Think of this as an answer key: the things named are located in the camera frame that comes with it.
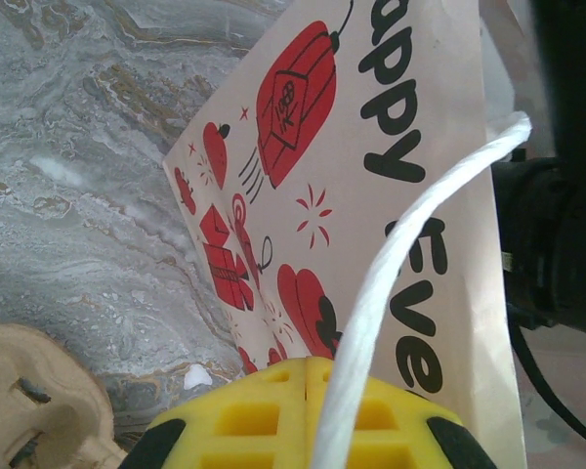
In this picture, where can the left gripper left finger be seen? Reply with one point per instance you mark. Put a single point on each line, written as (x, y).
(195, 415)

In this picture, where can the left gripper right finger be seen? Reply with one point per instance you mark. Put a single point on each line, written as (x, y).
(400, 430)

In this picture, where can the red white paper gift bag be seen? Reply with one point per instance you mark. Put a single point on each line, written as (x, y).
(342, 146)

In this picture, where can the brown pulp cup carrier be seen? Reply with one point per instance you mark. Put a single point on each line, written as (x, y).
(78, 415)

